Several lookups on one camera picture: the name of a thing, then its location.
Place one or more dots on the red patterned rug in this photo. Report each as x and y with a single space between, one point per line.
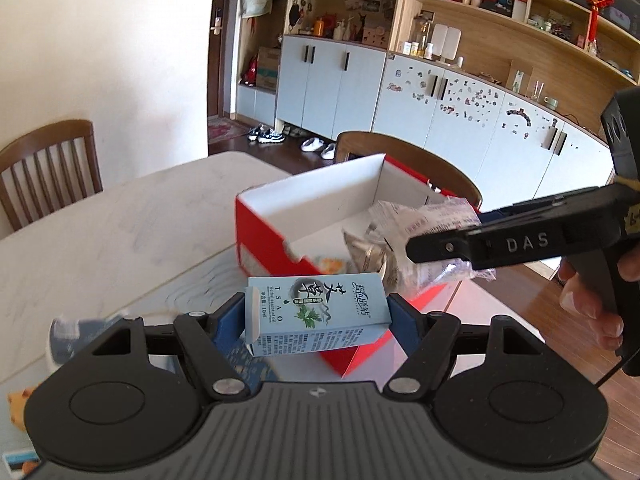
225 130

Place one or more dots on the white blue printed table mat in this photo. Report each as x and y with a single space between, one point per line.
165 290

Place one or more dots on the brown wooden curved chair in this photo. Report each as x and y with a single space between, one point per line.
400 142

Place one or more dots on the yellow spotted squeaky toy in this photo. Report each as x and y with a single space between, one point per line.
20 405

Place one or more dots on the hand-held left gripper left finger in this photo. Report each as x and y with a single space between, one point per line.
227 321

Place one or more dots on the brown cardboard carton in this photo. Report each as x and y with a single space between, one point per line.
268 67

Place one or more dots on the clear pink printed packet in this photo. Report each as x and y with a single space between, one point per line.
425 217

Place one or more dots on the red bag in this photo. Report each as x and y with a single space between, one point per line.
249 71

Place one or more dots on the pale green cup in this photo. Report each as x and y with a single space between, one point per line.
551 103

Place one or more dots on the dark wooden slatted chair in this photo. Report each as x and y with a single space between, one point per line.
45 137

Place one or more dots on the white wooden wall cabinet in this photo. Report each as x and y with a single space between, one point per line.
340 75

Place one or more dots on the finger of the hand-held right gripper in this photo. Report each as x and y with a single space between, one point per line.
440 247
540 207

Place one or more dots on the black white sneaker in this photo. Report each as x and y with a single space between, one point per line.
255 135
274 135

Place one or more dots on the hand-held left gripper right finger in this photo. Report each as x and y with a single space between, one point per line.
402 321

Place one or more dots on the red cardboard box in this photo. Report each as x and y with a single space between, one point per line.
320 200

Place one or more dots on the person's right hand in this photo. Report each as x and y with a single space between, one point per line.
587 310

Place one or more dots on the white slipper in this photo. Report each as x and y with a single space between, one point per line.
328 151
311 144

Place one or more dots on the dark brown door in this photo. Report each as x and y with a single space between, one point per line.
220 70

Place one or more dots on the light blue small carton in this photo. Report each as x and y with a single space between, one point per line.
310 310

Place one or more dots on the blue cracker packet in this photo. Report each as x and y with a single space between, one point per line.
20 461

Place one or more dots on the pale blue tote bag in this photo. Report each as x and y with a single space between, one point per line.
256 2

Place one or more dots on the blue white wet wipes pack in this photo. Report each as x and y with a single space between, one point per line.
75 336

